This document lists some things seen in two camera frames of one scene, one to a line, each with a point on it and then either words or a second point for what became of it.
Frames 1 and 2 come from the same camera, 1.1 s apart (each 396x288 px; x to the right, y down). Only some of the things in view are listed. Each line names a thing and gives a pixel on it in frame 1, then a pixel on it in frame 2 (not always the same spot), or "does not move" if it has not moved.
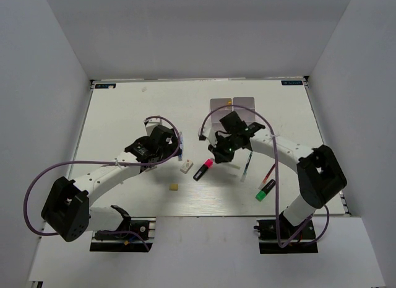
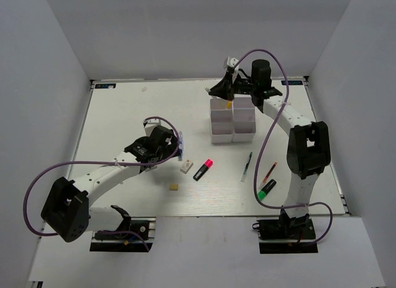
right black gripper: (220, 155) → (225, 88)
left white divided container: (219, 114) does not move
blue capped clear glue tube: (181, 145) does not move
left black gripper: (171, 148) does not move
